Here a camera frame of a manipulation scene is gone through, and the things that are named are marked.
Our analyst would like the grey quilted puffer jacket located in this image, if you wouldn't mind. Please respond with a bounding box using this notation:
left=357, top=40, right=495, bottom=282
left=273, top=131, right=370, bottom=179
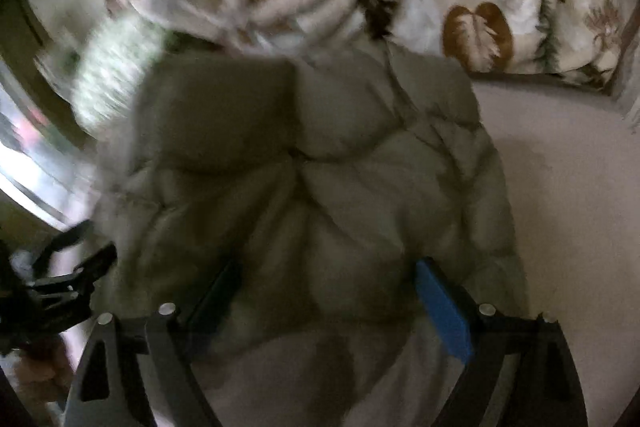
left=92, top=43, right=528, bottom=426

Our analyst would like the window with frame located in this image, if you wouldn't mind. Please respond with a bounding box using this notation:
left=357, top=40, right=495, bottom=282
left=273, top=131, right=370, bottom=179
left=1, top=65, right=93, bottom=230

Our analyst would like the pink quilted bed mattress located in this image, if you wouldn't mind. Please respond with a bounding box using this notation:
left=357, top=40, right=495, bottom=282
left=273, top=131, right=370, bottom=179
left=474, top=81, right=639, bottom=426

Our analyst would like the person's left hand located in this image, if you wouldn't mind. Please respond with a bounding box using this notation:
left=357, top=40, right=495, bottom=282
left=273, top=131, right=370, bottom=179
left=13, top=337, right=74, bottom=402

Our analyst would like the green white patterned pillow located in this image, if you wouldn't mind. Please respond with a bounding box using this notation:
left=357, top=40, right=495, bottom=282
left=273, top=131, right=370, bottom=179
left=70, top=11, right=178, bottom=140

